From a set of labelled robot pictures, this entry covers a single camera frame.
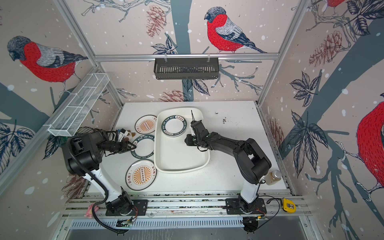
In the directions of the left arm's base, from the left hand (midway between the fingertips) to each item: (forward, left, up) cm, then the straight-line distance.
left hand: (131, 147), depth 93 cm
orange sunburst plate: (+20, -5, -2) cm, 21 cm away
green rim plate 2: (+3, -7, -4) cm, 9 cm away
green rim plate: (+17, -26, 0) cm, 31 cm away
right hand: (+1, -35, +5) cm, 35 cm away
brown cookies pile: (+6, +4, +1) cm, 7 cm away
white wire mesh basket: (+9, +21, +28) cm, 36 cm away
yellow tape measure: (-33, -88, 0) cm, 94 cm away
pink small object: (-35, +10, 0) cm, 36 cm away
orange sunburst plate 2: (-16, -10, -2) cm, 19 cm away
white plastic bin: (-4, -27, -2) cm, 27 cm away
